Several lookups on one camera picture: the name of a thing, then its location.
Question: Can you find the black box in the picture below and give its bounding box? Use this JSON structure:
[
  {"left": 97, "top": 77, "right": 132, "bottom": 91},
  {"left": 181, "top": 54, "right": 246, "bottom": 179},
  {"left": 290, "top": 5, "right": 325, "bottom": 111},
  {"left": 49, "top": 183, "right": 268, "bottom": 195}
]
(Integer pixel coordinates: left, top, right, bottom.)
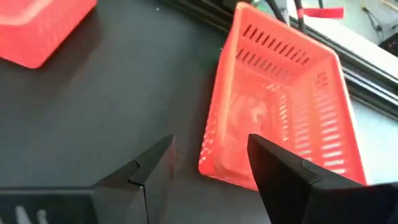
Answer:
[{"left": 378, "top": 32, "right": 398, "bottom": 57}]

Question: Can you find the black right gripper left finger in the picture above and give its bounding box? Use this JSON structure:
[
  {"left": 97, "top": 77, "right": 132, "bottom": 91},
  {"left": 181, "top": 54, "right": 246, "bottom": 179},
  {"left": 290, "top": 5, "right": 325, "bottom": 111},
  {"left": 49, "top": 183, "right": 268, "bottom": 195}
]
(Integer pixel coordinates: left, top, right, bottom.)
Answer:
[{"left": 0, "top": 134, "right": 175, "bottom": 224}]

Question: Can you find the black cable with red band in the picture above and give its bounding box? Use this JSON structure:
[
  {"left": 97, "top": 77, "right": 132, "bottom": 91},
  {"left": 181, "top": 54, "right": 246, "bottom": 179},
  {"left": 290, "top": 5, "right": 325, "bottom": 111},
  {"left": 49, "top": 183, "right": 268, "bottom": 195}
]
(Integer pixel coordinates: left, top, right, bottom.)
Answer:
[{"left": 294, "top": 0, "right": 308, "bottom": 34}]

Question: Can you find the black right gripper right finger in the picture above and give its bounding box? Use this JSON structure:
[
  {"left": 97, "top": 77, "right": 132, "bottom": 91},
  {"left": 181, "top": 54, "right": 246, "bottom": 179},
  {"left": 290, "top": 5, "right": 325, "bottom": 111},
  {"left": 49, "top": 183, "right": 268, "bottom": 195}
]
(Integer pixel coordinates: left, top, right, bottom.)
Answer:
[{"left": 248, "top": 133, "right": 398, "bottom": 224}]

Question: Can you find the orange slotted plastic basket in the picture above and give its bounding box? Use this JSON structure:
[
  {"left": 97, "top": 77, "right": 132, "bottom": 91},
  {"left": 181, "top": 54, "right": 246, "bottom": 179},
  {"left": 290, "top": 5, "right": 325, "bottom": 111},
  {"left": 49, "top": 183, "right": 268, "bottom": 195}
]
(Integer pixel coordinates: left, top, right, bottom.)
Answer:
[{"left": 198, "top": 1, "right": 368, "bottom": 192}]

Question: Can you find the red slotted plastic basket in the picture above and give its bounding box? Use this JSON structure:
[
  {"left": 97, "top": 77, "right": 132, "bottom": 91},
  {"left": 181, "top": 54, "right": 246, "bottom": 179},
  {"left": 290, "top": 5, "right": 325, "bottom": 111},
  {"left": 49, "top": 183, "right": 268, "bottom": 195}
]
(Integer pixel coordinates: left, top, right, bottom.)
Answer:
[{"left": 0, "top": 0, "right": 98, "bottom": 70}]

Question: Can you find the red floor tape strip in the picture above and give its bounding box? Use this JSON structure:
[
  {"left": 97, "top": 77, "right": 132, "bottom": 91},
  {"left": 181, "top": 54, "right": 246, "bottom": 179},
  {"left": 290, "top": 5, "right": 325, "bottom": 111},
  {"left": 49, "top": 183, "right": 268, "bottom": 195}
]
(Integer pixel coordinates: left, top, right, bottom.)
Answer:
[{"left": 303, "top": 7, "right": 345, "bottom": 19}]

